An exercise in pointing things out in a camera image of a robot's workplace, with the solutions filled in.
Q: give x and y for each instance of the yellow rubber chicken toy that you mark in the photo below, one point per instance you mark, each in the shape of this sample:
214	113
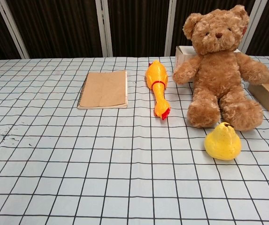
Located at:
157	79

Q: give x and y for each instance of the white cardboard box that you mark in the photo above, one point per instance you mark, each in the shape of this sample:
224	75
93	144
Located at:
183	56

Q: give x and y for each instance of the yellow pear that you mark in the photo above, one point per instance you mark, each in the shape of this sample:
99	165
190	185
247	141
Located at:
222	144

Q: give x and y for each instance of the brown plush teddy bear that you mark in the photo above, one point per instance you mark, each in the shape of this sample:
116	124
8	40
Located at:
215	77

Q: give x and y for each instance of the white screen frame post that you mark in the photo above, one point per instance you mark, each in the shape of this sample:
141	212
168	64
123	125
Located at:
170	25
103	28
12	28
250	25

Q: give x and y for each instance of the brown spiral notebook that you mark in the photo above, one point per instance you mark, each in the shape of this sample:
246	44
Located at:
105	89

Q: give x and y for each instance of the white black-checked tablecloth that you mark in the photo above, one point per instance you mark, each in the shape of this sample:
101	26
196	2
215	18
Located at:
101	164

